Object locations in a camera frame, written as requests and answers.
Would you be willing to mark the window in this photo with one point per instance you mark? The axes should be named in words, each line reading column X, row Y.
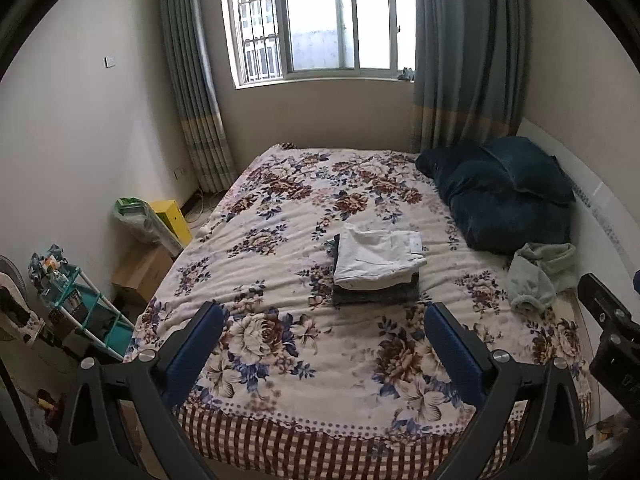
column 320, row 15

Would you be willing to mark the grey blue striped curtain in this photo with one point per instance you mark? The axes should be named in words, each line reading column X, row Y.
column 465, row 60
column 195, row 85

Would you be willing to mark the dark teal pillow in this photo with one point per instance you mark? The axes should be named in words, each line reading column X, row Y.
column 530, row 170

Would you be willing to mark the small item on windowsill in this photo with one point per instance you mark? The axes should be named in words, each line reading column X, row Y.
column 407, row 74

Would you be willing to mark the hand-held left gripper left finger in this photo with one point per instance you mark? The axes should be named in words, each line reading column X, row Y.
column 195, row 355

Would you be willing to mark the white headboard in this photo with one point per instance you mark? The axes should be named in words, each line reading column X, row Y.
column 600, row 185

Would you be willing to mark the teal shelf rack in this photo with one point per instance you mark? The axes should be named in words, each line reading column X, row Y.
column 82, row 305

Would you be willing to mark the dark grey folded pants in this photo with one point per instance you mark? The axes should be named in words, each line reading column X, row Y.
column 372, row 294

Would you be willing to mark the white wall switch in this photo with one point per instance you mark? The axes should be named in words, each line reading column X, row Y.
column 111, row 61

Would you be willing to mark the yellow box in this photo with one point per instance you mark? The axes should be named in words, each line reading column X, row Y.
column 172, row 217

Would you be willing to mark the white pants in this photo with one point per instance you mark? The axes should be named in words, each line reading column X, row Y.
column 375, row 257

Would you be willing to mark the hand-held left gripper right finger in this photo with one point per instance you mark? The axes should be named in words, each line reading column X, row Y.
column 455, row 355

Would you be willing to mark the pale green garment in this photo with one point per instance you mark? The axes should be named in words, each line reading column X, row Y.
column 535, row 280

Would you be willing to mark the floral bed blanket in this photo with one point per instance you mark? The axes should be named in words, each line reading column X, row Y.
column 300, row 200

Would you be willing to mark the cardboard box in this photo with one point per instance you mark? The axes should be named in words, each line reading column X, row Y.
column 142, row 270

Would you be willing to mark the green and clear plastic bag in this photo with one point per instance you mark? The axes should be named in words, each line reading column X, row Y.
column 142, row 220

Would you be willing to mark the dark blue quilt pile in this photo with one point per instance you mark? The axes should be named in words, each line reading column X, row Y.
column 495, row 220

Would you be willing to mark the red checked bed sheet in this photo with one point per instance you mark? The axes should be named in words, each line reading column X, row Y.
column 280, row 440

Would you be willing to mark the wall socket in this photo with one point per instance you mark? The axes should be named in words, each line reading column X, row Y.
column 180, row 172

